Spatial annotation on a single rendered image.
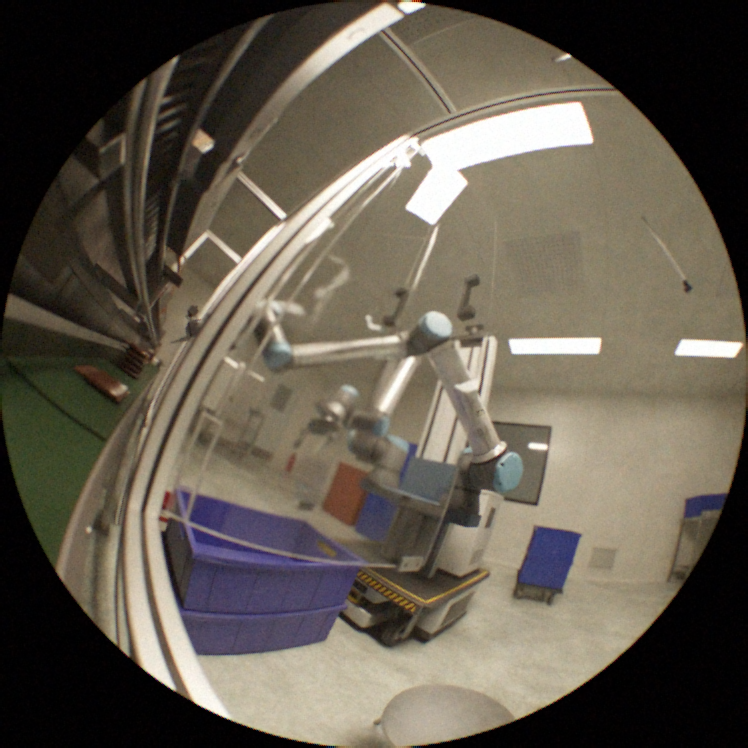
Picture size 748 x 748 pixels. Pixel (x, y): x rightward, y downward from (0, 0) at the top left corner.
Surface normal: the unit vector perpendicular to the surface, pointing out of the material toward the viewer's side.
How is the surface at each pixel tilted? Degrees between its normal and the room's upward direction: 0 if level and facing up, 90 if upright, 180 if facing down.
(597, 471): 90
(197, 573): 90
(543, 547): 90
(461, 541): 90
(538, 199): 180
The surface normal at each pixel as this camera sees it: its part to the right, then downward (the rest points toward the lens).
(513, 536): -0.57, -0.51
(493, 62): -0.35, 0.86
